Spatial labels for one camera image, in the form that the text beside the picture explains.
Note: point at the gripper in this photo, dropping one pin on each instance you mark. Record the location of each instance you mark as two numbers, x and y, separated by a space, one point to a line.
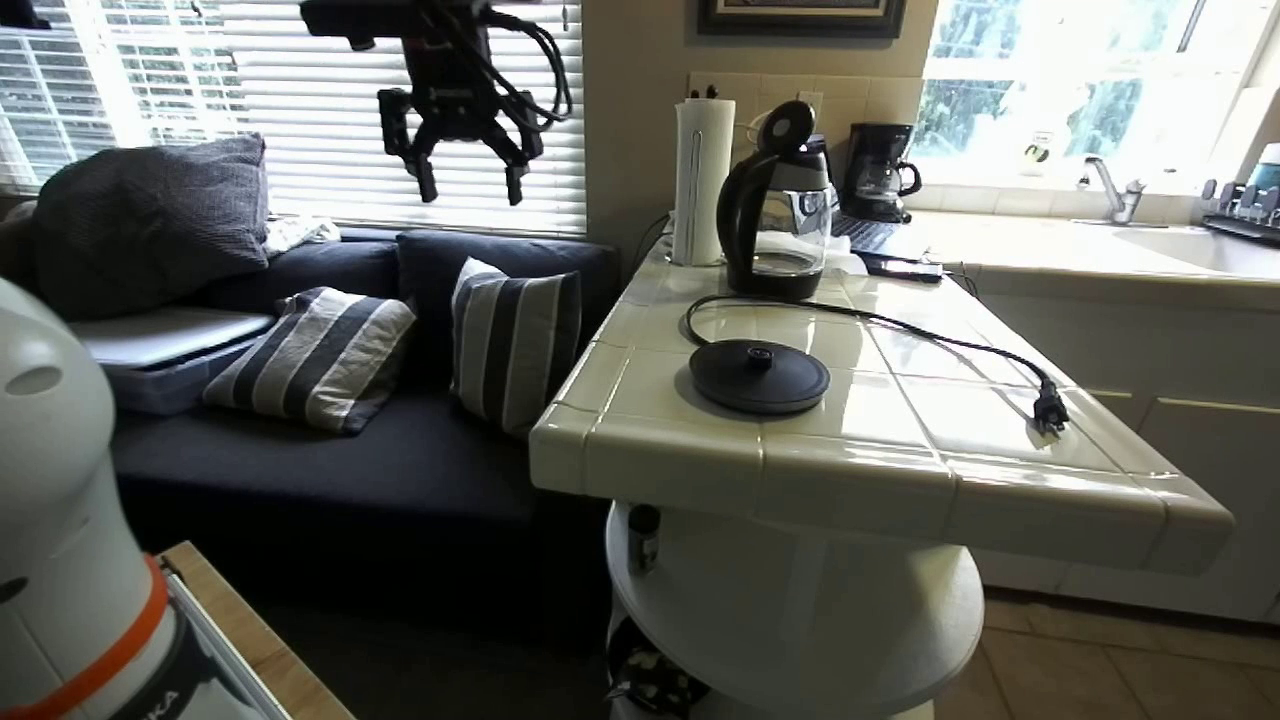
452 90

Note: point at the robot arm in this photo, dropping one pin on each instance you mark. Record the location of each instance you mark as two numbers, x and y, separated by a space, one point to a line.
60 520

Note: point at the glass and black kettle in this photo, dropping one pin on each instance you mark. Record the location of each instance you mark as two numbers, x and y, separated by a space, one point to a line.
775 220

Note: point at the black kettle base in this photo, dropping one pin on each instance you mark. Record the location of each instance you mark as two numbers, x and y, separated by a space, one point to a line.
758 378

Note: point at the window with white blinds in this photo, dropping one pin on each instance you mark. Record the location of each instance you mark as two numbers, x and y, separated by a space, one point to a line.
300 110

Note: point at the white cloth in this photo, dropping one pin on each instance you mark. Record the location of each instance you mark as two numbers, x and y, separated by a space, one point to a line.
298 233

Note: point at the striped cushion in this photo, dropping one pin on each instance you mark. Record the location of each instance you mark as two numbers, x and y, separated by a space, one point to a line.
512 335
312 360

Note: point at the paper towel roll on holder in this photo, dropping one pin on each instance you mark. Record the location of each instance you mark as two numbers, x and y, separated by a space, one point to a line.
701 180

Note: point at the grey pillow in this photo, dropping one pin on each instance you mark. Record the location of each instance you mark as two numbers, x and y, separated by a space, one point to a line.
150 225

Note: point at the dark framed picture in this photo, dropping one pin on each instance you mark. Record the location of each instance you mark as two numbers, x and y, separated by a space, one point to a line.
800 18

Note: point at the silver laptop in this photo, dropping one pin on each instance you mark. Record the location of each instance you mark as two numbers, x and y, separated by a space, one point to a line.
165 335

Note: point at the dark blue sofa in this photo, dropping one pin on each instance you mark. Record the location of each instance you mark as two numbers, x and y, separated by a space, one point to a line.
330 480

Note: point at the blue flat box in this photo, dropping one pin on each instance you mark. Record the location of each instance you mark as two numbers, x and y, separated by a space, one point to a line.
170 385

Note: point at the black coffee maker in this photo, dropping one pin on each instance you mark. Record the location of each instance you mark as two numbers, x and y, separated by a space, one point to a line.
878 175

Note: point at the dark jar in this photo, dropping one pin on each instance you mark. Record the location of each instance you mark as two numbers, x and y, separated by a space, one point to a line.
643 540

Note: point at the black phone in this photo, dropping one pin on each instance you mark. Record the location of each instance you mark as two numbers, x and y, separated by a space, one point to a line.
900 267

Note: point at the dark patterned bag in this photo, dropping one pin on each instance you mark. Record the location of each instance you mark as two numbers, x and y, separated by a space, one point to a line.
650 675

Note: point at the white round shelf unit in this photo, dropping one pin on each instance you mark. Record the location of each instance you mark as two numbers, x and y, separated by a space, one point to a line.
800 620

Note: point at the kitchen window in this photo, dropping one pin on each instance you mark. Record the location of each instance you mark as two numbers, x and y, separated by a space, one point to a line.
1090 90

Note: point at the silver tap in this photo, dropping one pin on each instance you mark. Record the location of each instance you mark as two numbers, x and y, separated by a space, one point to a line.
1118 195

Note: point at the white sink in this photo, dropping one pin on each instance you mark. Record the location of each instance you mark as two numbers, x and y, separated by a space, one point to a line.
1210 248

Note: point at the dark dish rack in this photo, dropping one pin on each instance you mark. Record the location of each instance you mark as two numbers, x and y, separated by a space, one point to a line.
1245 215

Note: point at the blue and white bottle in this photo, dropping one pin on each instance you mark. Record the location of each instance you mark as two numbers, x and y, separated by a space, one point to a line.
1266 168

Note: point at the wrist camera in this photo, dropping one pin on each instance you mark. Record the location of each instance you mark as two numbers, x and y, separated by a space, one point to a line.
380 16

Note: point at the wall socket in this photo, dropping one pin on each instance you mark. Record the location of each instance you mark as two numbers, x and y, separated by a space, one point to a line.
810 105

